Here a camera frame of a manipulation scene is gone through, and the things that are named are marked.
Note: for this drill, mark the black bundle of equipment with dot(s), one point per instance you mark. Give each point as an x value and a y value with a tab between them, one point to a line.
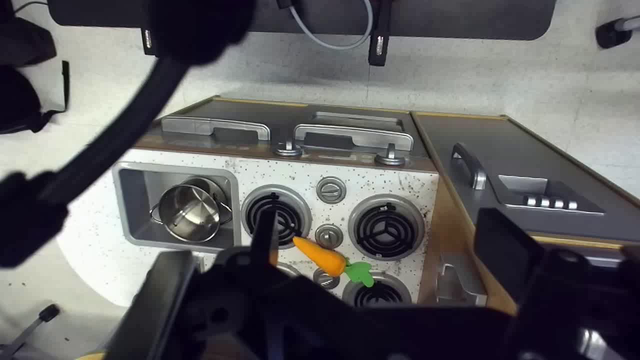
20	100

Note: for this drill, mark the grey round counter knob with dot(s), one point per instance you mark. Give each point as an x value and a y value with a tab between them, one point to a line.
327	279
330	190
329	236

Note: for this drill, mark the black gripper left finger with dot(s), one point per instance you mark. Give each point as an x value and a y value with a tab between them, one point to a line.
264	227

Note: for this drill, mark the small steel pot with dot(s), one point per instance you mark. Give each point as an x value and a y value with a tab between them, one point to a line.
192	212

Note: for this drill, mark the black and grey bracket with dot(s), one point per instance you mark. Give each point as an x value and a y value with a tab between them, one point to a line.
612	33

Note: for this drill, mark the silver oven dial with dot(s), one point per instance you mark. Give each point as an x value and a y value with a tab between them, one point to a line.
289	148
391	159

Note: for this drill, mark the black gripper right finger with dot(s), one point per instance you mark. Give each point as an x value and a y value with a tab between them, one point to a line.
511	252

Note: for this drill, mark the grey tripod with black feet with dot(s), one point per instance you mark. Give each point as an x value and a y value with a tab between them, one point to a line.
31	326

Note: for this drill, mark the orange carrot plush toy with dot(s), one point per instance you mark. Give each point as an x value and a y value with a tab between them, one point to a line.
321	257

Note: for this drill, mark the toy kitchen with speckled counter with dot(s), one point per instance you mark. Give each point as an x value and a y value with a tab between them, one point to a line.
293	177

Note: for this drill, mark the black clip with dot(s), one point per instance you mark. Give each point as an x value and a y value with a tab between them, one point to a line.
379	47
149	40

